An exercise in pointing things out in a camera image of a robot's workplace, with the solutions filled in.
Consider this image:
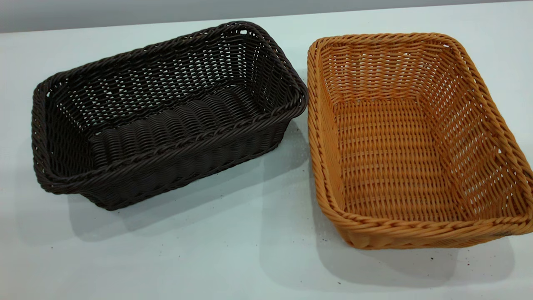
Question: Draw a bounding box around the black wicker basket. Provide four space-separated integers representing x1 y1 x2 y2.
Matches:
31 21 309 211

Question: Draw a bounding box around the orange wicker basket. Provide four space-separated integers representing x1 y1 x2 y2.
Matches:
307 32 533 250

